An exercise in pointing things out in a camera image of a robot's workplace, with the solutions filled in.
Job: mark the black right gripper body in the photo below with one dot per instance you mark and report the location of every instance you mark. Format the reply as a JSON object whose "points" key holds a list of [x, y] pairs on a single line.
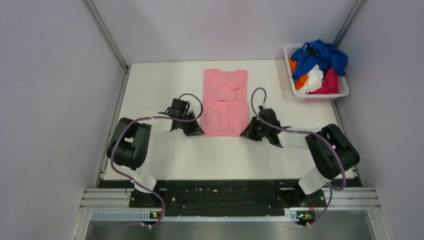
{"points": [[256, 131]]}

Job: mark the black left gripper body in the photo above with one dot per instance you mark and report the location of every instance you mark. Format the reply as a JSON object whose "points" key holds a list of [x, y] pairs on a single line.
{"points": [[189, 128]]}

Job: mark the pink t-shirt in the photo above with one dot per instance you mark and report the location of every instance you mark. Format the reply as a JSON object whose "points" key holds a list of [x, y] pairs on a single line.
{"points": [[225, 105]]}

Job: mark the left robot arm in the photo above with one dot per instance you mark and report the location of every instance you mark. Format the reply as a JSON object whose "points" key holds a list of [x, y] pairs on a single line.
{"points": [[129, 144]]}

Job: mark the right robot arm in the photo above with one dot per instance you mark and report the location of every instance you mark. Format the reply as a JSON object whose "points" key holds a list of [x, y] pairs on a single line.
{"points": [[331, 151]]}

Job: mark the orange t-shirt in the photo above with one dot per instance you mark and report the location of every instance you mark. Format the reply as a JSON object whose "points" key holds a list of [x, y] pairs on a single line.
{"points": [[301, 81]]}

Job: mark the white t-shirt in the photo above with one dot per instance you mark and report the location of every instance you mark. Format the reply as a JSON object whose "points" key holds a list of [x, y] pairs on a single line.
{"points": [[315, 78]]}

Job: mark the magenta t-shirt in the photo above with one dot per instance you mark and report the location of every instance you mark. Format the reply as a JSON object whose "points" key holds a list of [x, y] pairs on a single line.
{"points": [[330, 84]]}

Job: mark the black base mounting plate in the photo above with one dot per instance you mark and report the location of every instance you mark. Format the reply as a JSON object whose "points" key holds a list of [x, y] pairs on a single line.
{"points": [[223, 198]]}

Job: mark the blue t-shirt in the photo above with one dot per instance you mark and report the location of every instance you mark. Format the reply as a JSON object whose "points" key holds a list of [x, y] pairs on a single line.
{"points": [[321, 54]]}

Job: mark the white plastic laundry basket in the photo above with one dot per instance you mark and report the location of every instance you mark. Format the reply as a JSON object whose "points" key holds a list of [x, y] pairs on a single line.
{"points": [[343, 88]]}

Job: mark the aluminium front rail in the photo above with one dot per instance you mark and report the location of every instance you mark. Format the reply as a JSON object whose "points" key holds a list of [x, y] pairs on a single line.
{"points": [[113, 205]]}

